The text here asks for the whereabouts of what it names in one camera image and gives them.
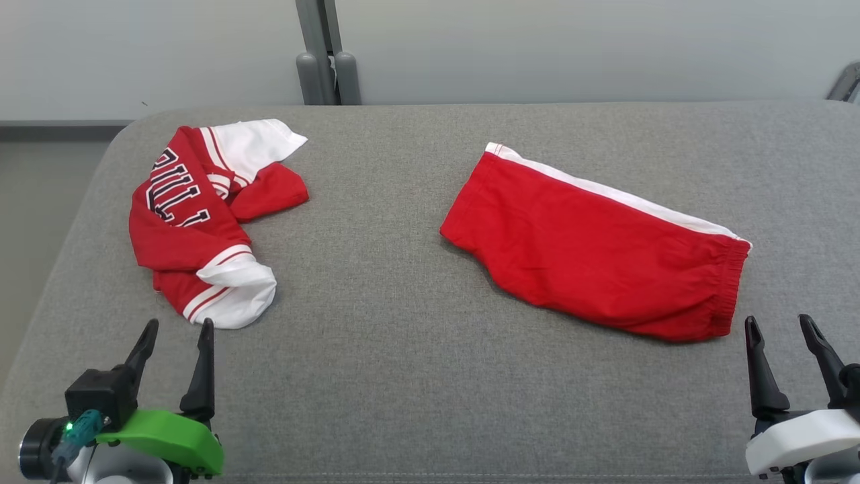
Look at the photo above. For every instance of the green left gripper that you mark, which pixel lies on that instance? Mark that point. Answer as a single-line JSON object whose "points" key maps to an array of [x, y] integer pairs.
{"points": [[168, 437]]}

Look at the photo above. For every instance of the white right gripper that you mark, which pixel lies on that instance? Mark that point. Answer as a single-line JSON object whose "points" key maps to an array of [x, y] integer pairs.
{"points": [[799, 440]]}

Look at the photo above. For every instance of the red white jersey shirt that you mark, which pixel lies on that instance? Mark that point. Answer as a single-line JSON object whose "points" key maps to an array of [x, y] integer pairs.
{"points": [[175, 249]]}

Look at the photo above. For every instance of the red shorts white side stripe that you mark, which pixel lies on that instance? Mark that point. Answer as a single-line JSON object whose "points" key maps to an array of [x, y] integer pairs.
{"points": [[591, 255]]}

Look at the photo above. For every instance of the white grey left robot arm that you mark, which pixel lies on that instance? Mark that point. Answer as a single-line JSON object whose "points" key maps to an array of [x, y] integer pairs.
{"points": [[121, 470]]}

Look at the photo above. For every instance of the grey fabric sofa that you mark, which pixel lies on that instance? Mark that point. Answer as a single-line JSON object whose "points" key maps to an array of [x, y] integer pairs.
{"points": [[403, 336]]}

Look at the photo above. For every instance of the dark grey baseboard strip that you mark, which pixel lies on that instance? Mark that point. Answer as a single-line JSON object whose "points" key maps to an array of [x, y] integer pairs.
{"points": [[60, 130]]}

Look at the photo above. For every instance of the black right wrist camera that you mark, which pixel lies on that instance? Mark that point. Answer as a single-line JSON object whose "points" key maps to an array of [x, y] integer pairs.
{"points": [[853, 383]]}

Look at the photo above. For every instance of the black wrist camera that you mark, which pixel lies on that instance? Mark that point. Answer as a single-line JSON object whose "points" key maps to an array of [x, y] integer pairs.
{"points": [[853, 383], [97, 396]]}

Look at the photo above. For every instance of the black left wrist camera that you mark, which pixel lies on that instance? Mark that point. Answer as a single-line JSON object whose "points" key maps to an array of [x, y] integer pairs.
{"points": [[97, 396]]}

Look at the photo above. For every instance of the grey metal frame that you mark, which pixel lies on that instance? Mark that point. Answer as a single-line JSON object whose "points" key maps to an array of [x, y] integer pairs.
{"points": [[848, 84]]}

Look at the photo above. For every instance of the grey partition post with feet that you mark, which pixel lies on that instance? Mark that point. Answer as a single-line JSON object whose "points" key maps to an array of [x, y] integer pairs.
{"points": [[316, 74]]}

